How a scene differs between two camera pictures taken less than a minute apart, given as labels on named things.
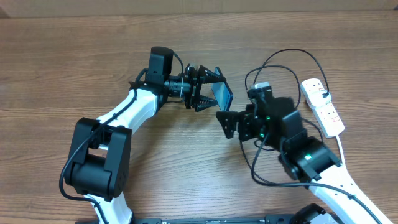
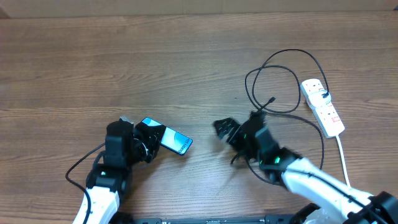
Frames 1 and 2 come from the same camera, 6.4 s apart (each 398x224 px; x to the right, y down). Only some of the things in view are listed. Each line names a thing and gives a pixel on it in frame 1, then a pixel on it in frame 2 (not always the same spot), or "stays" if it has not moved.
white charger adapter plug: [316, 98] stays
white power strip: [329, 122] stays
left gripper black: [202, 75] → [150, 132]
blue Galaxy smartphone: [222, 93] → [172, 139]
